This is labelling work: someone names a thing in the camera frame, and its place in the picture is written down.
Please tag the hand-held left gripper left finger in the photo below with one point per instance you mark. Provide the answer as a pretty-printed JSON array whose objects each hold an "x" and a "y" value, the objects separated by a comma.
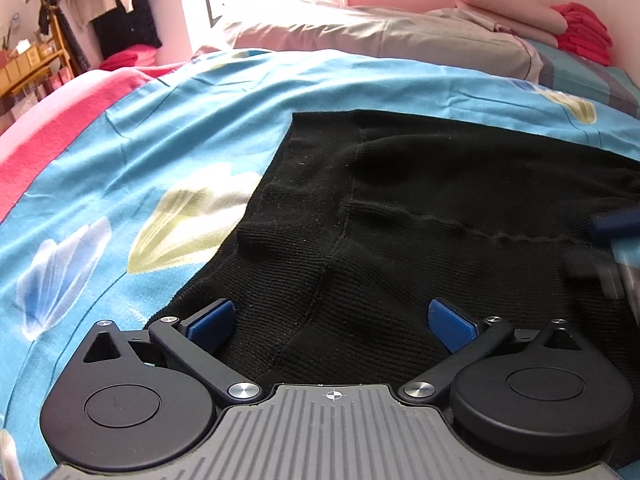
[{"x": 215, "y": 321}]

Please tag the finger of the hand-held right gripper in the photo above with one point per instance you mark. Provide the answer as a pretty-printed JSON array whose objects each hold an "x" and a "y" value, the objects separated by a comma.
[
  {"x": 617, "y": 227},
  {"x": 617, "y": 275}
]

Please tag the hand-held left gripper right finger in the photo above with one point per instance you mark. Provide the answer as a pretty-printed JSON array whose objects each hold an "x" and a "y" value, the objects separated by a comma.
[{"x": 447, "y": 326}]

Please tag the black knit pants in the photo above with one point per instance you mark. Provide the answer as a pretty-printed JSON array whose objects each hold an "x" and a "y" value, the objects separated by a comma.
[{"x": 400, "y": 200}]

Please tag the striped blue pillow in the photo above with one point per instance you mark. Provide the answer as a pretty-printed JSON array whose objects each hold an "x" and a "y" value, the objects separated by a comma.
[{"x": 595, "y": 77}]

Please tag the stack of folded red cloth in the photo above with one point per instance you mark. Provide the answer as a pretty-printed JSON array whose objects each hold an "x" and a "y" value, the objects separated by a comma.
[{"x": 585, "y": 32}]

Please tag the blue floral duvet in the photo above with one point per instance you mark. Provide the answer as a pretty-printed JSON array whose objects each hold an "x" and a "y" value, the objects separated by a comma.
[{"x": 175, "y": 125}]

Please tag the folded pink blanket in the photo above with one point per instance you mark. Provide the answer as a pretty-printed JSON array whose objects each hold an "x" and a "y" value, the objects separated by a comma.
[{"x": 505, "y": 7}]

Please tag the pink red blanket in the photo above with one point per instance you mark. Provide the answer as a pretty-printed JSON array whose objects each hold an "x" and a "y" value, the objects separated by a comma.
[{"x": 45, "y": 130}]

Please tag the red cloth pile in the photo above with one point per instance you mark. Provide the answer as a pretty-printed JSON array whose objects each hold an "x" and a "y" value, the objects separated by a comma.
[{"x": 127, "y": 57}]

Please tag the grey pink pillow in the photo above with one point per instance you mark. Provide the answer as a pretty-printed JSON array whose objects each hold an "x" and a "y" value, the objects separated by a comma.
[{"x": 390, "y": 35}]

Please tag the wooden shelf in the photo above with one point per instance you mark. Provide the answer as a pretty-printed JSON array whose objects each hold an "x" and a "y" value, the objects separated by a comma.
[{"x": 30, "y": 67}]

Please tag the hanging black garment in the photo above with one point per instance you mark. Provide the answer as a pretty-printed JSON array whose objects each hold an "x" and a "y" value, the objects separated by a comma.
[{"x": 132, "y": 15}]

